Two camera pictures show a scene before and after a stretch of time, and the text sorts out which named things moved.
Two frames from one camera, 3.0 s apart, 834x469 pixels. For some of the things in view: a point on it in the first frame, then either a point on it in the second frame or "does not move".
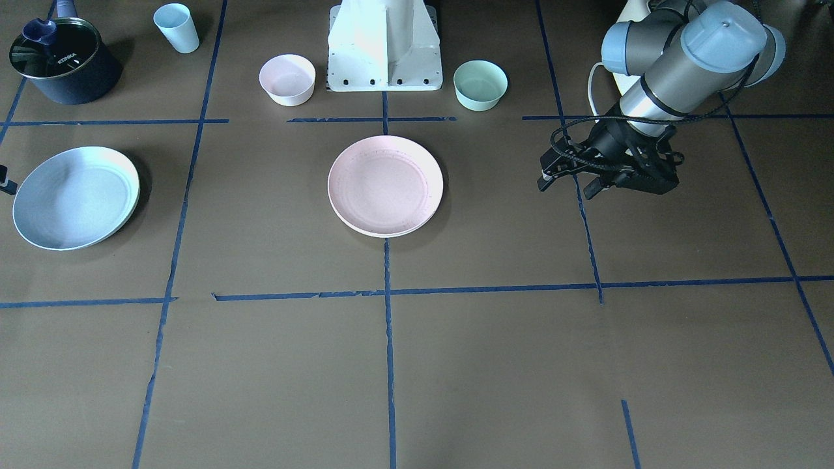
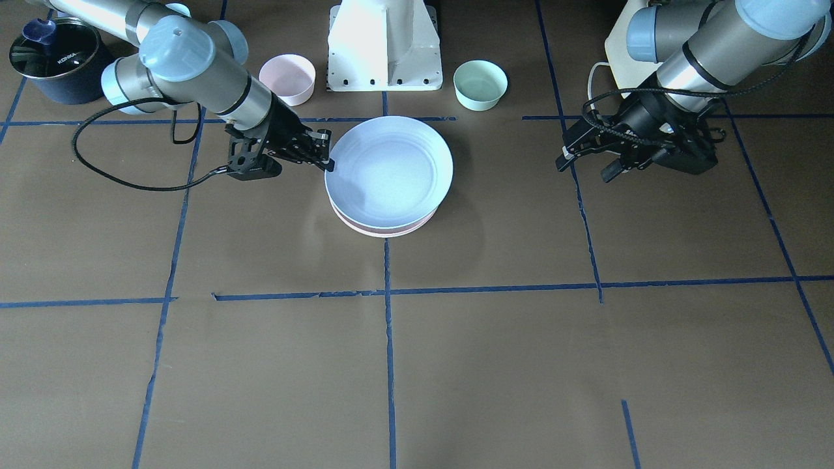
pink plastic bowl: x=288 y=79 does not move
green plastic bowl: x=479 y=85 does not move
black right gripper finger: x=6 y=184 to x=288 y=138
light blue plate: x=75 y=198 to x=389 y=171
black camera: x=656 y=175 to x=692 y=153
